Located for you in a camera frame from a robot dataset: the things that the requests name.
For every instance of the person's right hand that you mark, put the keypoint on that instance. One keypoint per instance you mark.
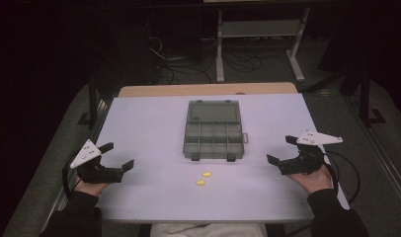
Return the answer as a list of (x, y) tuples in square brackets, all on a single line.
[(315, 181)]

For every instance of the person's white clothing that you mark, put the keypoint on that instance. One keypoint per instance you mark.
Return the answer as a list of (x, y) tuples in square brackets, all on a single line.
[(208, 230)]

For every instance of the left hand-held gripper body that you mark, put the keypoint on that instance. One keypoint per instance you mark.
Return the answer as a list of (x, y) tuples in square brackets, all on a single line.
[(99, 175)]

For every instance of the yellow capsule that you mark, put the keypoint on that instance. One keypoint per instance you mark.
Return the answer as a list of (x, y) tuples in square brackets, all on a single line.
[(206, 174), (200, 182)]

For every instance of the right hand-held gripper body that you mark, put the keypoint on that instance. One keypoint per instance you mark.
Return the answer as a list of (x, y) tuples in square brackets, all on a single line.
[(307, 161)]

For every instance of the black metal stand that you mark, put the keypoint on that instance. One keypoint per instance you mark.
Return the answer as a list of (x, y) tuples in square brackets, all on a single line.
[(364, 98), (93, 105)]

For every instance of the white metal stand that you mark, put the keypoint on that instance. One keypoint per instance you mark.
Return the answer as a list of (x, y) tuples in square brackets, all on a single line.
[(261, 29)]

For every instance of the grey plastic organizer box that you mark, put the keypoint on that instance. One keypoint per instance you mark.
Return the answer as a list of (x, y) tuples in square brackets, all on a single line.
[(213, 131)]

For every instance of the person's left hand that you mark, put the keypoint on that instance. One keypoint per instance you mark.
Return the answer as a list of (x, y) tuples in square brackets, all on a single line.
[(90, 189)]

